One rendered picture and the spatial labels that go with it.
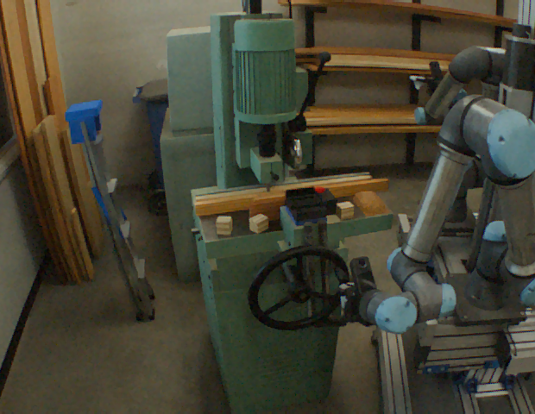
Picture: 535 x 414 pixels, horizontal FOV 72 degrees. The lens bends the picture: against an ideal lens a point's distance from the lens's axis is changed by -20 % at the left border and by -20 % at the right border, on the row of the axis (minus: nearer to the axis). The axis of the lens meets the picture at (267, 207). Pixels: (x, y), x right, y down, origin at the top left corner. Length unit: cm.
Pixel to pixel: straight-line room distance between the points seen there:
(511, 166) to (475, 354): 74
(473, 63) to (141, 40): 272
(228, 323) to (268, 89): 75
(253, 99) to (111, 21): 252
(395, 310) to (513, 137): 40
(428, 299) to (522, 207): 28
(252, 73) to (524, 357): 112
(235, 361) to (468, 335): 84
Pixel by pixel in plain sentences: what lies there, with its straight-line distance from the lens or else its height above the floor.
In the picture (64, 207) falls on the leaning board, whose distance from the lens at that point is 259.
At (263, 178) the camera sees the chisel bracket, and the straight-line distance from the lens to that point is 136.
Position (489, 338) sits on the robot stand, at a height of 70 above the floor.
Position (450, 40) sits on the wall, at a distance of 428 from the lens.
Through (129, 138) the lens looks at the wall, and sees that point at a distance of 380.
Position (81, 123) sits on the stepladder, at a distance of 194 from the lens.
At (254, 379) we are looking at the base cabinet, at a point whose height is 24.
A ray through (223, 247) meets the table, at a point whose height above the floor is 87.
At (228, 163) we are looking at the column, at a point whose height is 99.
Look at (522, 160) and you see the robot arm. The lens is 82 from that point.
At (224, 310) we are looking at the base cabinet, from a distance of 145.
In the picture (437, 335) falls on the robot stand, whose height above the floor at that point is 73.
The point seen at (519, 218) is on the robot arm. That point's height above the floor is 118.
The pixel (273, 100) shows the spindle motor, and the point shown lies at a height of 127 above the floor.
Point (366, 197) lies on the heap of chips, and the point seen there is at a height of 93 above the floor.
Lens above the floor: 158
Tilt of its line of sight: 28 degrees down
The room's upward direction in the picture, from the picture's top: 1 degrees counter-clockwise
